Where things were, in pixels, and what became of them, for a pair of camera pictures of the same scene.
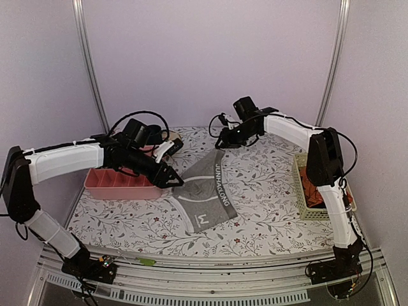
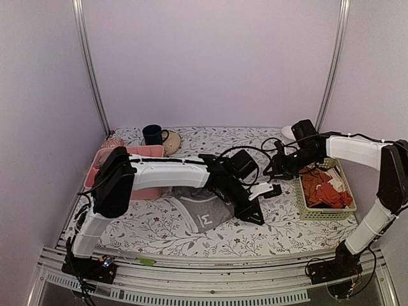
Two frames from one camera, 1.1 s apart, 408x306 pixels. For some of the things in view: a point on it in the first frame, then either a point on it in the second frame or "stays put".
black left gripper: (160, 181) -> (250, 211)
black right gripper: (226, 141) -> (284, 169)
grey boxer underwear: (204, 197) stays put
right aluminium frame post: (336, 64) stays put
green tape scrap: (146, 261) stays put
